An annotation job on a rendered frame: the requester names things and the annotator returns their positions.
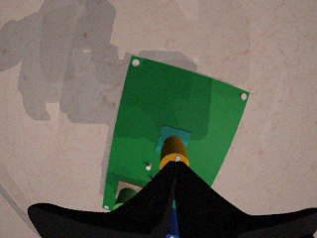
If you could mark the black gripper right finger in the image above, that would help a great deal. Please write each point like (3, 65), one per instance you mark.
(202, 213)

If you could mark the green circuit board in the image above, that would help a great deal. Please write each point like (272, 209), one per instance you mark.
(167, 114)

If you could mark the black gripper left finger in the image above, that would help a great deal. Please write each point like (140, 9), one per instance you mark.
(147, 215)

